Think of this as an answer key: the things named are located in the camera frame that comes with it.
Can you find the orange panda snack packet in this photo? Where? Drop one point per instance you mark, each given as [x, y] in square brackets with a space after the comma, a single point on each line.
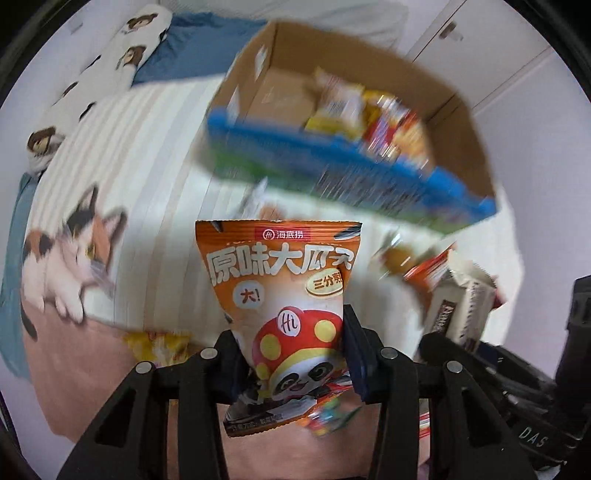
[277, 286]

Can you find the yellow snack packet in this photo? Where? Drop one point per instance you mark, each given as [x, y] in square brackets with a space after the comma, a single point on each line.
[157, 346]

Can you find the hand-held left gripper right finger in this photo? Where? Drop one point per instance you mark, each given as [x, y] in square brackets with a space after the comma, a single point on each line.
[355, 360]

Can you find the dog print pillow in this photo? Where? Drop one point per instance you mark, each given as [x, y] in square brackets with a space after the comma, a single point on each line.
[115, 50]

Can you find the small multicoloured snack packet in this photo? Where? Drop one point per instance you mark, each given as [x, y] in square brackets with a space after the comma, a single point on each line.
[332, 417]

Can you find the clear packet with round pastry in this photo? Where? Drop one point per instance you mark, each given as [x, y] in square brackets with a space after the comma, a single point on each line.
[399, 261]

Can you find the white and brown snack packet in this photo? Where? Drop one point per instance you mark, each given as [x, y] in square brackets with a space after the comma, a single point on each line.
[461, 304]

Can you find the pile of colourful snack packets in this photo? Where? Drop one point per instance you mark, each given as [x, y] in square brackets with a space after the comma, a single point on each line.
[369, 115]

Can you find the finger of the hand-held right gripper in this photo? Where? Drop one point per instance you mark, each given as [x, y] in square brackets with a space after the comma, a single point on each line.
[521, 383]

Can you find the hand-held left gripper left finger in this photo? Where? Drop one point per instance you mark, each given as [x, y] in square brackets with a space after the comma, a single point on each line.
[226, 364]

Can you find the white wardrobe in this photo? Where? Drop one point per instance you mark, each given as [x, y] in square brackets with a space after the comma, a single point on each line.
[485, 60]

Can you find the striped cat print blanket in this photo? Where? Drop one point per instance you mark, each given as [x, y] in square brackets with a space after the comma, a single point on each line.
[152, 152]

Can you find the orange-red snack packet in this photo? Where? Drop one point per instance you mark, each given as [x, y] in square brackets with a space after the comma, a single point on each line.
[429, 272]

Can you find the cardboard box with blue-green print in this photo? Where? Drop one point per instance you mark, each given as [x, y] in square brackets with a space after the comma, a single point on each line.
[295, 161]

